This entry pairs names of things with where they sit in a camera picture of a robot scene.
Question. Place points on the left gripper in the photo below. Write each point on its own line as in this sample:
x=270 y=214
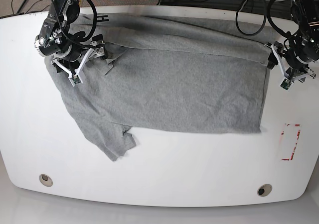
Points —
x=293 y=62

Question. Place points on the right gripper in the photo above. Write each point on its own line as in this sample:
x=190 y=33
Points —
x=72 y=63

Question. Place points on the grey t-shirt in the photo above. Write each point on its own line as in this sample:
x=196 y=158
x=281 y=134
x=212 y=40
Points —
x=174 y=74

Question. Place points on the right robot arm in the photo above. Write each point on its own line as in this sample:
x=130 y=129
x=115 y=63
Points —
x=55 y=37

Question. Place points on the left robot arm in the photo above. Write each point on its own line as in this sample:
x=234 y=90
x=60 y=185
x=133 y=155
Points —
x=305 y=13

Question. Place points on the red tape rectangle marking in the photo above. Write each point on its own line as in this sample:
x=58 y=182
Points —
x=288 y=141

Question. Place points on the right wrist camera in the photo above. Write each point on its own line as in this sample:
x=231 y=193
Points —
x=75 y=80

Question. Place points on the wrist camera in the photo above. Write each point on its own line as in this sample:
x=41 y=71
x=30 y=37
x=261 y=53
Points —
x=286 y=84
x=75 y=80

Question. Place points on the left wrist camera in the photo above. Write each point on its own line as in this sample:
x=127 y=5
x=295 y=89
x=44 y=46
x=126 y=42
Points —
x=286 y=84

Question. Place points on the left table cable grommet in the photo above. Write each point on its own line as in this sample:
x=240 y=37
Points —
x=45 y=180

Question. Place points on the table cable grommet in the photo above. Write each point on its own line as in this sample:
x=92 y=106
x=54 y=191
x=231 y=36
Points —
x=264 y=190
x=45 y=180

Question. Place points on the right table cable grommet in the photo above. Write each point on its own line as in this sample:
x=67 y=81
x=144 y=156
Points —
x=264 y=190

